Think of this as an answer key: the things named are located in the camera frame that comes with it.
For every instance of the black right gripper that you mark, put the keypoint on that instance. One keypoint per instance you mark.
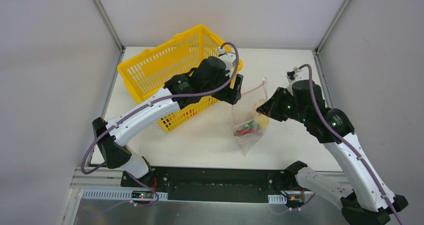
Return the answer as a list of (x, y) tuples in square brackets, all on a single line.
[(276, 102)]

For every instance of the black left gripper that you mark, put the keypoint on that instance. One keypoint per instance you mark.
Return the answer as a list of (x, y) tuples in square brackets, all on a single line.
[(230, 93)]

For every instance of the yellow lemon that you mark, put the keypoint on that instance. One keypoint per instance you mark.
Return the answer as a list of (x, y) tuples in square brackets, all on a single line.
[(263, 121)]

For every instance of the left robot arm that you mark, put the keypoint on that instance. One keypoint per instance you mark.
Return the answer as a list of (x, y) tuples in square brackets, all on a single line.
[(216, 76)]

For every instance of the yellow plastic basket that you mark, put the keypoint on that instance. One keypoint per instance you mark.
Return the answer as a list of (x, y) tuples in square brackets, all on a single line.
[(146, 73)]

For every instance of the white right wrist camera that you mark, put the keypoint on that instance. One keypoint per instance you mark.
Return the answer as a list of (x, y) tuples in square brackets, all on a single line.
[(293, 75)]

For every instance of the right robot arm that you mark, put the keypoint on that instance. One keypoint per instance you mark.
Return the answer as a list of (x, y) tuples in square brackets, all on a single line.
[(367, 200)]

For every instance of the dark green cucumber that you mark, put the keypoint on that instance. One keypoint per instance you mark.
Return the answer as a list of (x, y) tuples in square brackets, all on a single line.
[(248, 125)]

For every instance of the white slotted cable duct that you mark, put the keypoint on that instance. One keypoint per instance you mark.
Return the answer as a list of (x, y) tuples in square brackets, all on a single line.
[(123, 194)]

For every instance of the clear zip top bag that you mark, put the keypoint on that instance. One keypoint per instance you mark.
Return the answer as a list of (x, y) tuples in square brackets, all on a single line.
[(244, 110)]

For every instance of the red chili pepper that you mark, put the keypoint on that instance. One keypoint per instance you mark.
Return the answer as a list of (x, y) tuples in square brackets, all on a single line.
[(245, 131)]

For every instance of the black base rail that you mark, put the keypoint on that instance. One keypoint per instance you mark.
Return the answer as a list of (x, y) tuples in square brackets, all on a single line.
[(222, 185)]

